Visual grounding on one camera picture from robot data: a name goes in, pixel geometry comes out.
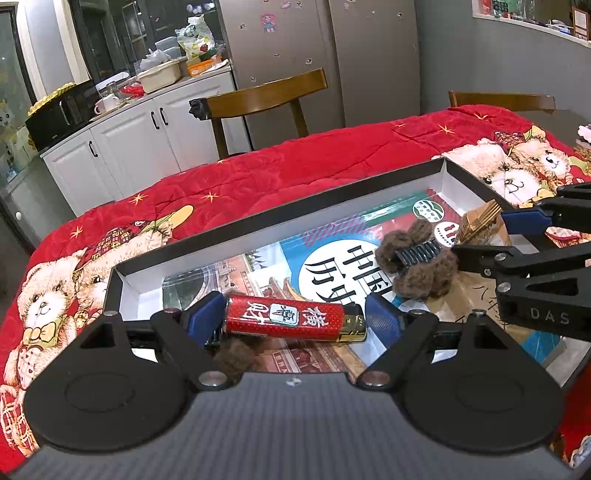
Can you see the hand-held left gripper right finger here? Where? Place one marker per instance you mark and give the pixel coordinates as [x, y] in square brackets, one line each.
[381, 314]

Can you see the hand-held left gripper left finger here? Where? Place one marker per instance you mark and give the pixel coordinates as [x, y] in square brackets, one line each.
[207, 314]

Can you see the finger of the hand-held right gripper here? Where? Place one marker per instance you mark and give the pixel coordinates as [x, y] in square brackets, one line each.
[526, 221]
[489, 259]

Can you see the brown striped triangular pouch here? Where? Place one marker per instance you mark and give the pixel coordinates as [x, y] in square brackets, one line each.
[480, 221]

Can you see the red lighter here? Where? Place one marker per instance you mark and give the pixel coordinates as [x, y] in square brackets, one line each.
[286, 318]

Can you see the black cardboard box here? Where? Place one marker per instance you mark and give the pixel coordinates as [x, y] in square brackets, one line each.
[277, 226]

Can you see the clear plastic bag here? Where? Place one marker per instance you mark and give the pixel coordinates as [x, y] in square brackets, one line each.
[184, 288]

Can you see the brown paper envelope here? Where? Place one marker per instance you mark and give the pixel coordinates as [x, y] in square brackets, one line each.
[461, 300]

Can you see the brown fluffy hair clip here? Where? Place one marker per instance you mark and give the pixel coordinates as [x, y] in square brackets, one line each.
[235, 360]
[429, 277]

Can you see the white pink cloth item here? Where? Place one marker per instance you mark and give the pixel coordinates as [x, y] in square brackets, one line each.
[584, 134]

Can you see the wooden chair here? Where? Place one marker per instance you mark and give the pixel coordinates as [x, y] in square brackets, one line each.
[268, 94]
[503, 99]

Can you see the red teddy bear blanket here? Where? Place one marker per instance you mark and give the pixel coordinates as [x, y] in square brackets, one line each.
[277, 170]

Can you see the white kitchen cabinet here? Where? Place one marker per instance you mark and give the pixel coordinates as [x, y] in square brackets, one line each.
[138, 143]

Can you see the white mug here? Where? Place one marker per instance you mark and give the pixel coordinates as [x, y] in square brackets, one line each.
[107, 105]

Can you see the red plastic bag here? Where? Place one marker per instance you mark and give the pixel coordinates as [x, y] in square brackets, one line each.
[131, 89]

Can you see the beige plastic basin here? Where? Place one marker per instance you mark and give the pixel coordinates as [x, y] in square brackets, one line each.
[159, 78]

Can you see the orange box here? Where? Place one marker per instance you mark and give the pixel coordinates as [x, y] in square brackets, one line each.
[202, 68]

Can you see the black microwave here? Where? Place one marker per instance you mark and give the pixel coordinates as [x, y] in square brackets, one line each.
[51, 120]

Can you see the white plastic bag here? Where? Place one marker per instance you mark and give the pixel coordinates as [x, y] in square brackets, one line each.
[154, 60]

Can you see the yellow lace cover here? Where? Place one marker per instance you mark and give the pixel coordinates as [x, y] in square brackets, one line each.
[46, 98]

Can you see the stacked clear food containers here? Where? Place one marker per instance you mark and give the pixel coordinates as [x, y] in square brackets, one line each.
[167, 46]

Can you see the white green snack bag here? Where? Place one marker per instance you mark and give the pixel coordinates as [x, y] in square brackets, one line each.
[196, 39]

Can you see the silver refrigerator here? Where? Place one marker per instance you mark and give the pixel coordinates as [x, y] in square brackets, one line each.
[286, 46]

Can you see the dark glass cabinet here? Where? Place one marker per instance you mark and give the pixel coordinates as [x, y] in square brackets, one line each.
[120, 32]

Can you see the glass door with stickers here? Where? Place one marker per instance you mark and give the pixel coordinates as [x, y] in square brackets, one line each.
[11, 92]

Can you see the pink girl fridge sticker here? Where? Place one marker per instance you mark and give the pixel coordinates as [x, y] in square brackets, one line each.
[268, 22]

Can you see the small photo frame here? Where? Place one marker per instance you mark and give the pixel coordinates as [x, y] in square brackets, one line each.
[581, 21]

